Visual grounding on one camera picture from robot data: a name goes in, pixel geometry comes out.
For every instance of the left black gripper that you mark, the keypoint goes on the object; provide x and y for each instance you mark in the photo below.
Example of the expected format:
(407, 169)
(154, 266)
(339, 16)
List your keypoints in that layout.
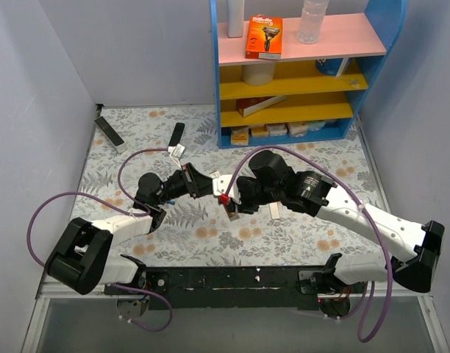
(190, 179)

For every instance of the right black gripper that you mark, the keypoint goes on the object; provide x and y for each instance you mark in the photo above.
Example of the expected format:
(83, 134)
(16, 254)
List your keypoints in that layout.
(242, 193)

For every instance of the white remote control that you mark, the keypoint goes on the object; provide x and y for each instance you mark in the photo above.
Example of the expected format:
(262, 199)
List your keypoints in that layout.
(229, 206)

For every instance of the white remote battery cover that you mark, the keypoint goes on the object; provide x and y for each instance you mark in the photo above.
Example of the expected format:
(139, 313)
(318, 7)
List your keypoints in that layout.
(274, 210)

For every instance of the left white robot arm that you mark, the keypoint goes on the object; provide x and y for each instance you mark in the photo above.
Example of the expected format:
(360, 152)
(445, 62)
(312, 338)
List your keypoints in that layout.
(81, 258)

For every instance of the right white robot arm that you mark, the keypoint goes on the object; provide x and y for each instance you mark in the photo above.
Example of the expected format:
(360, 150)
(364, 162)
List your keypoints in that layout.
(410, 250)

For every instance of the slim black remote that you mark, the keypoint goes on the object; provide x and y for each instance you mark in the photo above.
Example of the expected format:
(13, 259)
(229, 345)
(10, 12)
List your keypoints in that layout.
(176, 135)

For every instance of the black and silver remote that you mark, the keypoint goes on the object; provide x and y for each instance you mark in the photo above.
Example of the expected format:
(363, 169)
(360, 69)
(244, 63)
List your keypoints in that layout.
(111, 135)

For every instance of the orange snack box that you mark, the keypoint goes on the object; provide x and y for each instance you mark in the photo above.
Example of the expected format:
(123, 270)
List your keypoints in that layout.
(239, 136)

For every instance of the yellow small box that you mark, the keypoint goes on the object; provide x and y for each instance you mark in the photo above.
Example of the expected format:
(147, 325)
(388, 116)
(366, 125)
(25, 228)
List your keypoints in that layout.
(259, 131)

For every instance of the floral table mat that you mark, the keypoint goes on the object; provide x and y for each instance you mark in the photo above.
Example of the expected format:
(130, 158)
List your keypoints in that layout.
(197, 232)

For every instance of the white orange small box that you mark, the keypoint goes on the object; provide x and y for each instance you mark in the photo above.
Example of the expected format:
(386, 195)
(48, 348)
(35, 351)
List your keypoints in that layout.
(297, 129)

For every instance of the red and white flat box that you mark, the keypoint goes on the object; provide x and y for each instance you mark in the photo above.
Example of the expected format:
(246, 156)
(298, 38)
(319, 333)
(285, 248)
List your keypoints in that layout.
(249, 106)

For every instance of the light blue small pack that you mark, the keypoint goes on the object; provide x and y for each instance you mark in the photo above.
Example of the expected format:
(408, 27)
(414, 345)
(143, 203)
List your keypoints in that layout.
(313, 126)

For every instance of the blue shelf unit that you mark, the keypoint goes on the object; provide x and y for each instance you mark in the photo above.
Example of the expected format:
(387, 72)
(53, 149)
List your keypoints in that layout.
(367, 37)

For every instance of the white cylinder container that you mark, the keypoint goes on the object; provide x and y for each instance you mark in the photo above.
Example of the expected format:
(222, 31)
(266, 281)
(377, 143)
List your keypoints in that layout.
(258, 74)

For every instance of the blue round tin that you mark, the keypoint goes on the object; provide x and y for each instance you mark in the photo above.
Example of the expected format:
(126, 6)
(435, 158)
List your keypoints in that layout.
(333, 67)

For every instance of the orange razor box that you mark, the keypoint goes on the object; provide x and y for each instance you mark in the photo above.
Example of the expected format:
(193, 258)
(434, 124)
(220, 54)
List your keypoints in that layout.
(264, 41)

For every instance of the white tall bottle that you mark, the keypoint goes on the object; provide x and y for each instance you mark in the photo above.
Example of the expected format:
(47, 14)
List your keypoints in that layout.
(235, 15)

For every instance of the clear plastic bottle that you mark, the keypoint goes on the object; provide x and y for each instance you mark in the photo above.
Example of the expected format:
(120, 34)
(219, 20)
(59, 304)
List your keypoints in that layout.
(312, 15)

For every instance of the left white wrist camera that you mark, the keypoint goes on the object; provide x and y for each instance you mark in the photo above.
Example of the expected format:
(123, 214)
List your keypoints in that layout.
(175, 153)

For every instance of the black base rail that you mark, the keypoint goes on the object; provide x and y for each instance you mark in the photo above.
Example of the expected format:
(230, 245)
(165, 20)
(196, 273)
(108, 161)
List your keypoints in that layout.
(285, 286)

